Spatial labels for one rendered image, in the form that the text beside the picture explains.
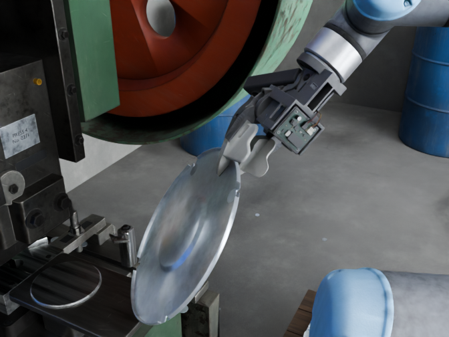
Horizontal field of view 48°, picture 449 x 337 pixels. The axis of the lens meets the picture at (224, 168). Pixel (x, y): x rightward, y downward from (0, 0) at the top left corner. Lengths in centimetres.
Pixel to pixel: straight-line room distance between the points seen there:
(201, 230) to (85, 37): 37
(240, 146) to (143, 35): 46
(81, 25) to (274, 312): 144
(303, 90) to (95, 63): 37
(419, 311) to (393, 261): 189
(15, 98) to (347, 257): 178
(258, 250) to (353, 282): 184
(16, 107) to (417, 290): 63
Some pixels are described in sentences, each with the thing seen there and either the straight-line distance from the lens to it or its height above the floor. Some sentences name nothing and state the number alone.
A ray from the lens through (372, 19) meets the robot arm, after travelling 64.
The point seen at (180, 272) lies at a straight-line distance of 73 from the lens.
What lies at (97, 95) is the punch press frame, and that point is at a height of 110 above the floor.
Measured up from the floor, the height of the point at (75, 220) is 79.
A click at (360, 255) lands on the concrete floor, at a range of 235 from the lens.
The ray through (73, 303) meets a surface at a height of 78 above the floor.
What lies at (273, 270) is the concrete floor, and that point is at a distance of 220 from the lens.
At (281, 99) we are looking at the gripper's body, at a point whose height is 115.
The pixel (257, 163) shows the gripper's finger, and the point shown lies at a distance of 73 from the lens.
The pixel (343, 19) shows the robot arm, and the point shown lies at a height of 125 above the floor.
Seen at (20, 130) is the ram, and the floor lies 107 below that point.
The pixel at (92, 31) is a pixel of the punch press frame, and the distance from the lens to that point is 88.
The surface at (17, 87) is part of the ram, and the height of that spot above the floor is 114.
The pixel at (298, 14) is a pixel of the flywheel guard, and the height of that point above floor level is 121.
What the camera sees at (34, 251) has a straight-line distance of 107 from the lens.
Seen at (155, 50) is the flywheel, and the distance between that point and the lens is 109.
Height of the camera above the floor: 138
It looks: 28 degrees down
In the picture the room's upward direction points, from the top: straight up
